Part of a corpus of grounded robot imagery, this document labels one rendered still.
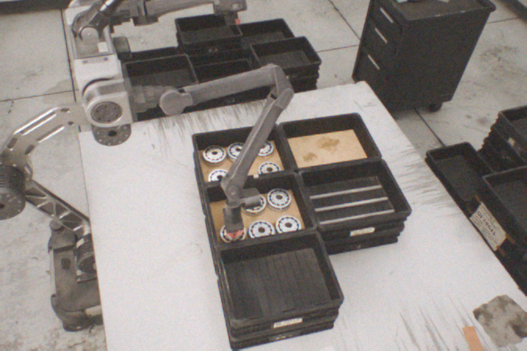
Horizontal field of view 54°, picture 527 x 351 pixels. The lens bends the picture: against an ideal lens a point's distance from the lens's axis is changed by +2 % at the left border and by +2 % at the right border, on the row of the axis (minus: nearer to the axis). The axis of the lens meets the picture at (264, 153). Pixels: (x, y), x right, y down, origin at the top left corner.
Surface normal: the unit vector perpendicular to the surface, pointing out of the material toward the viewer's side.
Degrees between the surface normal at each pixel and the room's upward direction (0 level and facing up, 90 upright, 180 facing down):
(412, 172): 0
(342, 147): 0
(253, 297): 0
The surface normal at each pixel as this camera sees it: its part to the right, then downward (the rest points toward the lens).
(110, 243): 0.06, -0.68
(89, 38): 0.33, 0.70
